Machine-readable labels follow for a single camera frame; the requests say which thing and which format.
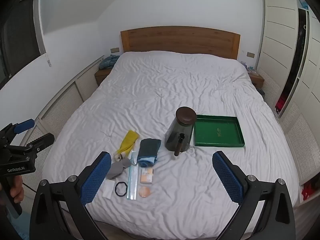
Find round peach powder puff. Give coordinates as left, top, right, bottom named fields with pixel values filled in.
left=138, top=186, right=152, bottom=198

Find wooden nightstand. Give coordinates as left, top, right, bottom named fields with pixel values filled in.
left=94, top=69, right=112, bottom=85
left=249, top=74, right=265, bottom=88

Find small orange box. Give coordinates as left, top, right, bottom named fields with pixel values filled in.
left=139, top=168, right=154, bottom=185

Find black hair tie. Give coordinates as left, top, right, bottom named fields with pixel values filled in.
left=115, top=181, right=128, bottom=197

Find person's left hand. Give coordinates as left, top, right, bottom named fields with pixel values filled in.
left=10, top=175, right=25, bottom=202

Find white wardrobe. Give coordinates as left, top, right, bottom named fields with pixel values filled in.
left=255, top=0, right=320, bottom=198

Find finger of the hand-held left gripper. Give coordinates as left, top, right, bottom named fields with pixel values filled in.
left=0, top=119, right=35, bottom=143
left=7, top=133, right=55, bottom=155

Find dark teal towel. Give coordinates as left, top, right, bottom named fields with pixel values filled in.
left=137, top=138, right=162, bottom=167

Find wooden headboard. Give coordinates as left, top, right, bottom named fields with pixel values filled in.
left=120, top=26, right=241, bottom=60

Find grey sock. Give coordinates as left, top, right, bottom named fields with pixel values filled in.
left=107, top=158, right=132, bottom=180

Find yellow sock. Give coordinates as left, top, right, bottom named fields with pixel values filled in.
left=114, top=130, right=139, bottom=161

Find window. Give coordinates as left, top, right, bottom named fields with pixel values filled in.
left=0, top=0, right=47, bottom=88

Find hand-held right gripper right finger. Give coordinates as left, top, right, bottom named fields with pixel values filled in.
left=212, top=151, right=296, bottom=240

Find green tray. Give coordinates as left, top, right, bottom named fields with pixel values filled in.
left=194, top=114, right=246, bottom=147

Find blue cloth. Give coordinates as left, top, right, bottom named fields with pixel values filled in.
left=99, top=54, right=120, bottom=70

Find red clothes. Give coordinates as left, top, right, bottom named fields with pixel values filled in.
left=275, top=97, right=287, bottom=113

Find white bed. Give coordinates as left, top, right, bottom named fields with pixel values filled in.
left=41, top=51, right=299, bottom=239

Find white cotton pad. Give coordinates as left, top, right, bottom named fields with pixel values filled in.
left=102, top=180, right=116, bottom=200

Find dark glass jug brown lid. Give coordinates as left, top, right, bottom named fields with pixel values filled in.
left=165, top=107, right=197, bottom=157

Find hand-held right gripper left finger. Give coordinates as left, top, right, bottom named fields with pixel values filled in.
left=29, top=151, right=112, bottom=240

